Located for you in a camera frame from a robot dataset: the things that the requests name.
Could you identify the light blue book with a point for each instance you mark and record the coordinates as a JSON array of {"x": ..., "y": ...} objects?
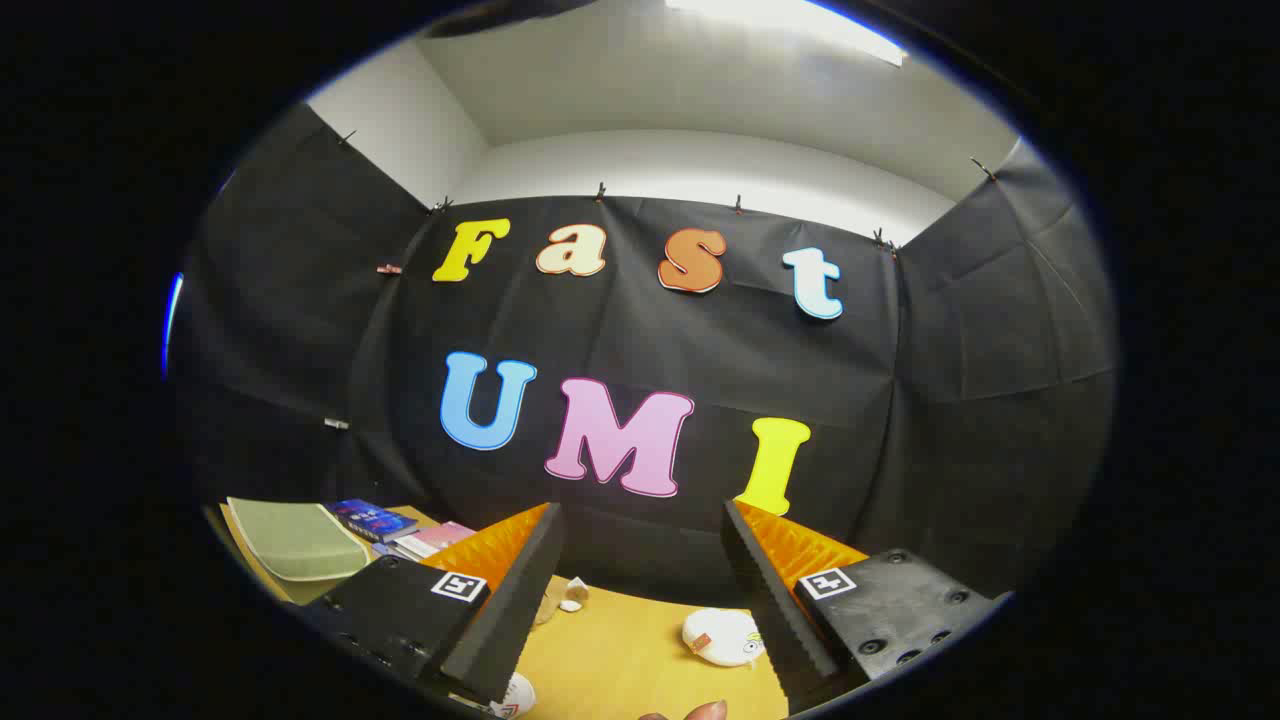
[{"x": 385, "y": 549}]

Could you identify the pink cover book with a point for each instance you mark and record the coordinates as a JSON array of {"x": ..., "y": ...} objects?
[{"x": 440, "y": 537}]

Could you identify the white plush toy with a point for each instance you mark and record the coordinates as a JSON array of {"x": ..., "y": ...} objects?
[{"x": 720, "y": 637}]

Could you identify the dark blue book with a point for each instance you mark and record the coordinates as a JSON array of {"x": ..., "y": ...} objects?
[{"x": 370, "y": 518}]

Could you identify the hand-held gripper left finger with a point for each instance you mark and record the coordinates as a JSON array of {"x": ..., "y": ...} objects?
[{"x": 510, "y": 620}]

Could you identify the brown plush toy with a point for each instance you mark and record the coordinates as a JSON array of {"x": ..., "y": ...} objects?
[{"x": 560, "y": 598}]

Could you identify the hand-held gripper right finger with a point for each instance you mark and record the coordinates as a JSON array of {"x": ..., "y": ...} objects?
[{"x": 775, "y": 620}]

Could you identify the pale green storage box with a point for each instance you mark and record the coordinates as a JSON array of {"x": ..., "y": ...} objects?
[{"x": 295, "y": 540}]

